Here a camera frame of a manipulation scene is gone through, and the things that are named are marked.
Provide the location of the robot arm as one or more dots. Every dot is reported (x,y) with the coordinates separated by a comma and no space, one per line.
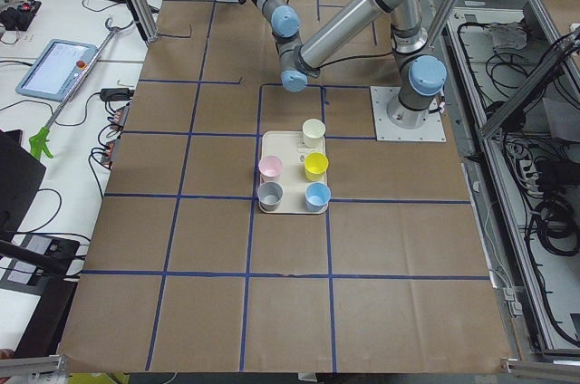
(283,18)
(422,75)

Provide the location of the pale green ikea cup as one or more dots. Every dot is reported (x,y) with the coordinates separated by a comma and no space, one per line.
(313,132)

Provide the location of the pink ikea cup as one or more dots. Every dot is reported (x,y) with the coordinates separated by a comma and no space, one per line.
(270,168)

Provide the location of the yellow ikea cup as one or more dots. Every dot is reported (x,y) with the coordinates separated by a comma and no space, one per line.
(315,166)

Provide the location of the grey ikea cup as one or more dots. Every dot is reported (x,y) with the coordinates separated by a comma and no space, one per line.
(270,195)

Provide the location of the blue ikea cup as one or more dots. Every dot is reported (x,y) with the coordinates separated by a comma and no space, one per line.
(317,196)

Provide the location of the cream plastic tray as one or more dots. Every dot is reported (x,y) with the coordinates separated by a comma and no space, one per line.
(290,148)

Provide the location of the black power adapter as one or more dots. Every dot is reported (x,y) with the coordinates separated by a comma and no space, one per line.
(116,94)

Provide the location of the blue teach pendant tablet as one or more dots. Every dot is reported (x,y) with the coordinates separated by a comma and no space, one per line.
(56,70)

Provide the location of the metal reacher grabber tool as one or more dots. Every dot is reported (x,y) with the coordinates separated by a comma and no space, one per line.
(39,141)

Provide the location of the black monitor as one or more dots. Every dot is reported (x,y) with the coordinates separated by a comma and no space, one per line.
(21,177)

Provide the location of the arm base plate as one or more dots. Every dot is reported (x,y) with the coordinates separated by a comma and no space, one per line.
(394,123)

